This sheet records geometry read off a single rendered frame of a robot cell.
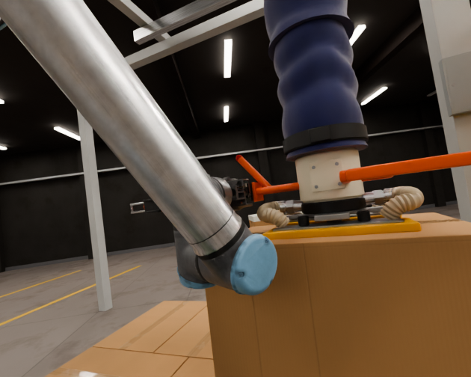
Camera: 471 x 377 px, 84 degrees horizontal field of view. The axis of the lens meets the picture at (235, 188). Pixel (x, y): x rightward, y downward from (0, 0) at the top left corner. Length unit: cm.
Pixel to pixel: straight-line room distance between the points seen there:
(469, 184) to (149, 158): 168
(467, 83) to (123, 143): 172
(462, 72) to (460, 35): 22
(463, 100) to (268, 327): 151
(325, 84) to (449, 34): 131
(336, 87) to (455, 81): 116
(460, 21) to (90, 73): 188
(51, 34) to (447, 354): 76
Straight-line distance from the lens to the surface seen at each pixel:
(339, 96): 72
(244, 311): 68
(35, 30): 38
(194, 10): 315
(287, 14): 83
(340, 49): 80
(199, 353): 137
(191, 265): 49
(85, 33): 37
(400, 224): 65
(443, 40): 196
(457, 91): 182
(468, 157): 54
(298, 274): 61
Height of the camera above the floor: 118
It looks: 3 degrees up
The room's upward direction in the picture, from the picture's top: 8 degrees counter-clockwise
